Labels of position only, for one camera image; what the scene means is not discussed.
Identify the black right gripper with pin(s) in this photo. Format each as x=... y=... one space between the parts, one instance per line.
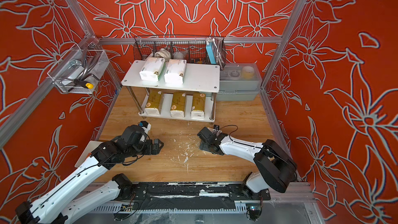
x=202 y=146

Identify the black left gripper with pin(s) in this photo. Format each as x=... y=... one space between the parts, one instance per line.
x=157 y=148

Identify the gold tissue pack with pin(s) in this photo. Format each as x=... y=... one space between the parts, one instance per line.
x=154 y=103
x=198 y=105
x=178 y=105

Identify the white green tissue pack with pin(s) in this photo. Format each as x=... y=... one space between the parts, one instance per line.
x=175 y=71
x=152 y=69

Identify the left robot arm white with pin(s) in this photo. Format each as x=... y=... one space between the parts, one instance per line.
x=62 y=205

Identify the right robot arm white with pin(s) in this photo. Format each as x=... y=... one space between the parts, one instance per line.
x=276 y=169

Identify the white two-tier shelf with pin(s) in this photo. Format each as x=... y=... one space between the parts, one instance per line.
x=179 y=90

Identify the grey plastic storage box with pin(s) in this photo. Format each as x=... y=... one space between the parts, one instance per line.
x=239 y=82

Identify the white tray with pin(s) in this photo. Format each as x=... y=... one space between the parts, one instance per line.
x=92 y=145

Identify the blue box in basket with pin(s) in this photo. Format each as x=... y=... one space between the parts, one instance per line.
x=210 y=48

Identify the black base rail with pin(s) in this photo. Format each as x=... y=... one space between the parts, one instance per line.
x=193 y=197

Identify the black wire basket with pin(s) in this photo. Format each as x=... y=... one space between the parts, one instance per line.
x=182 y=47

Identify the yellow handled tool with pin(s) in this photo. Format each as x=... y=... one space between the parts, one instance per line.
x=80 y=84

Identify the clear plastic wall bin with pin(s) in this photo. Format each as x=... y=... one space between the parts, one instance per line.
x=82 y=64

